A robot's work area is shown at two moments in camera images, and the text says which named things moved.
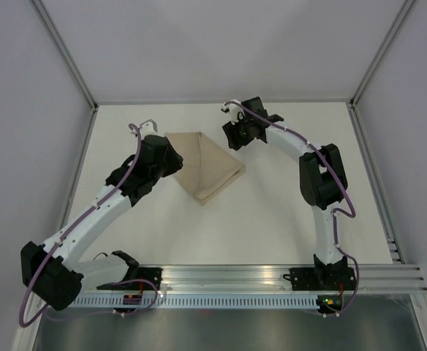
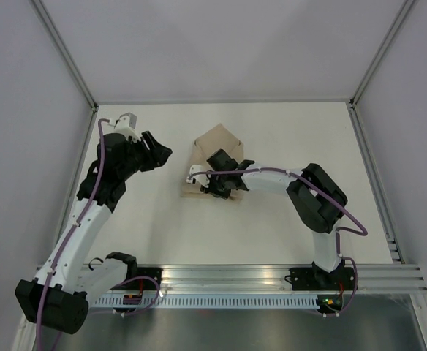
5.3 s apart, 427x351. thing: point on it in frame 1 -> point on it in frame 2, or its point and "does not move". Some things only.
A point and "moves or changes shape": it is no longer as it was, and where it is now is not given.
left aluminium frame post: [65, 53] does not move
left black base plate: [153, 275] does not move
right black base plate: [322, 278] does not move
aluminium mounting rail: [377, 278] does not move
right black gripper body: [240, 132] -> [217, 186]
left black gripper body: [170, 165] -> [138, 159]
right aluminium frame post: [404, 9] does not move
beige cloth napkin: [207, 169] moves or changes shape
